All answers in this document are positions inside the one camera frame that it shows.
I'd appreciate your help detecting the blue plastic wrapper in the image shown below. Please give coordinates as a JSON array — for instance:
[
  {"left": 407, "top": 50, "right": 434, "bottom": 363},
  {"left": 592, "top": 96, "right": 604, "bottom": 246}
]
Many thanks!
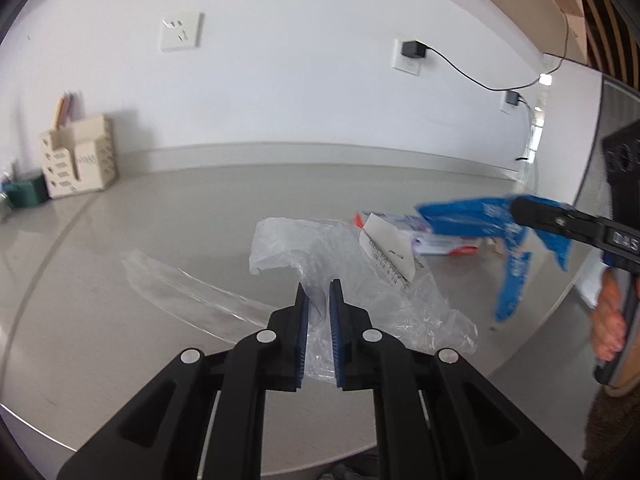
[{"left": 414, "top": 195, "right": 574, "bottom": 324}]

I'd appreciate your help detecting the clear plastic bag strip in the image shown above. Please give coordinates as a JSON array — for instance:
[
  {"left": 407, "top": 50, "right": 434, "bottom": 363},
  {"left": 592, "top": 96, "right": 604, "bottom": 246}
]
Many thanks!
[{"left": 122, "top": 250, "right": 276, "bottom": 344}]

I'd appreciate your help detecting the toothpaste box red white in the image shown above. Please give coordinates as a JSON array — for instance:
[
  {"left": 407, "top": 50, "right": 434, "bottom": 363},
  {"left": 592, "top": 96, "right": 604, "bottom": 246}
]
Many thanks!
[{"left": 352, "top": 211, "right": 480, "bottom": 256}]

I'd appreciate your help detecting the clear plastic bag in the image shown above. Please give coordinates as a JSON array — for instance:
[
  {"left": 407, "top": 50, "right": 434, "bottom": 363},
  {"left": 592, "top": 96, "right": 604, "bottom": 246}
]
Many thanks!
[{"left": 250, "top": 218, "right": 478, "bottom": 382}]

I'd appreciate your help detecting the white paper receipt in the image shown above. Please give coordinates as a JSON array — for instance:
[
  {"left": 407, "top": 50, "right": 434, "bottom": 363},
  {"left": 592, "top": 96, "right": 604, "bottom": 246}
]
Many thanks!
[{"left": 359, "top": 214, "right": 428, "bottom": 292}]

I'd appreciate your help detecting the person's right hand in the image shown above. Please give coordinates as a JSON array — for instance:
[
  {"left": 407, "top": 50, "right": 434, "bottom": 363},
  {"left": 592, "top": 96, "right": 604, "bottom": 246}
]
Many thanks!
[{"left": 590, "top": 270, "right": 627, "bottom": 362}]

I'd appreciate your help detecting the brown fleece right sleeve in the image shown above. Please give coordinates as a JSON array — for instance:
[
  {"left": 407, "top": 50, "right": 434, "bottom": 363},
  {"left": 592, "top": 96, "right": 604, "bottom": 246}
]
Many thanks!
[{"left": 582, "top": 388, "right": 640, "bottom": 480}]

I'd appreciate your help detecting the cream utensil holder rack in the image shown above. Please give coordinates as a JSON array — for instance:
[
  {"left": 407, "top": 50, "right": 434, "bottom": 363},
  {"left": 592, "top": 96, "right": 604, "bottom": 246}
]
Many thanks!
[{"left": 39, "top": 93, "right": 118, "bottom": 198}]

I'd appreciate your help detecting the teal sponge box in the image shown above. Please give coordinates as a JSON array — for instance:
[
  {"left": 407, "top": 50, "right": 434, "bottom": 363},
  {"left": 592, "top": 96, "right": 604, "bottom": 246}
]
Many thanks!
[{"left": 2, "top": 172, "right": 50, "bottom": 209}]

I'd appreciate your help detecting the black charger with cable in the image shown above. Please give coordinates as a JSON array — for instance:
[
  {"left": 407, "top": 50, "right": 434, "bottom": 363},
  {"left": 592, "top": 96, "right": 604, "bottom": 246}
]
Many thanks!
[{"left": 391, "top": 8, "right": 572, "bottom": 92}]

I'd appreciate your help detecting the white wall socket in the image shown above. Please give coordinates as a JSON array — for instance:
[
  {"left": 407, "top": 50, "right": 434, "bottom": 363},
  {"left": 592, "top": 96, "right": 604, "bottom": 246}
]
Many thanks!
[{"left": 158, "top": 12, "right": 202, "bottom": 52}]

